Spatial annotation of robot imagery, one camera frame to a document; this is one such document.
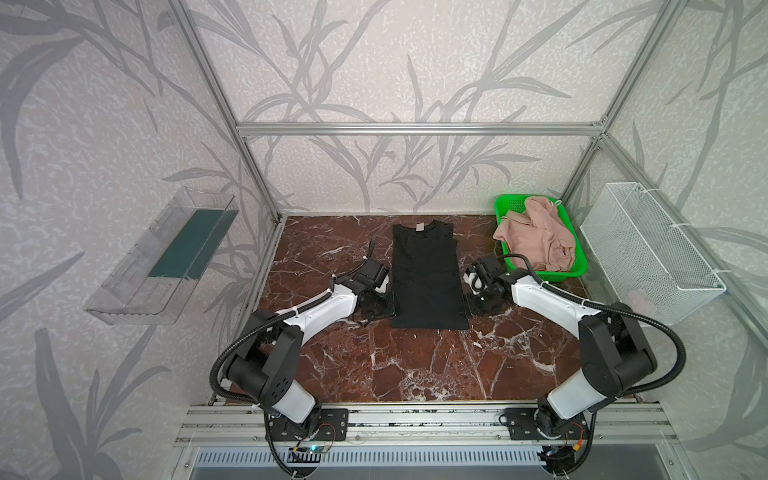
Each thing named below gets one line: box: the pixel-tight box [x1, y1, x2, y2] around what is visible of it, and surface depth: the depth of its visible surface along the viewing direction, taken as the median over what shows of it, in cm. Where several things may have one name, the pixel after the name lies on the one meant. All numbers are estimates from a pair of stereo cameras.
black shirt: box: [390, 220, 469, 329], surface depth 109 cm
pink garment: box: [493, 197, 576, 272], surface depth 104 cm
